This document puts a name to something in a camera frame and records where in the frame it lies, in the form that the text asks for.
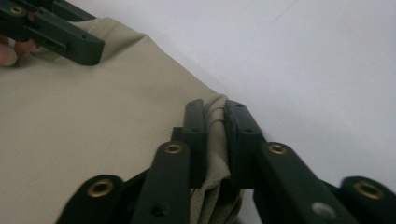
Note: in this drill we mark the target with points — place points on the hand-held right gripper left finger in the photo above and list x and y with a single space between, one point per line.
197 140

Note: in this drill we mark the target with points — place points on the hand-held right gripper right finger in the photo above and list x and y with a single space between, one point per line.
244 137

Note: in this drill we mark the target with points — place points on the beige pants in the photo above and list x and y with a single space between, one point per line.
93 124

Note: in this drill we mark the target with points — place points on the white board table cover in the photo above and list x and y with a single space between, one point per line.
311 77

